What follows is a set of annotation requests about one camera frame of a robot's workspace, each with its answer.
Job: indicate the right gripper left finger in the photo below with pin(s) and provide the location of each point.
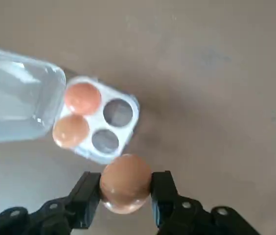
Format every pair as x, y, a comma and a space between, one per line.
79, 195

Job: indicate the clear four-slot egg tray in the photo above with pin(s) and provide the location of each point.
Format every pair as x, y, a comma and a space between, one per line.
18, 98

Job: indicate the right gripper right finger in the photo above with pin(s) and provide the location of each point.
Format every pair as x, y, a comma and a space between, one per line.
167, 203

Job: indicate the brown egg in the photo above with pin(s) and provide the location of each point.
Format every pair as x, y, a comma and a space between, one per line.
82, 98
125, 186
70, 131

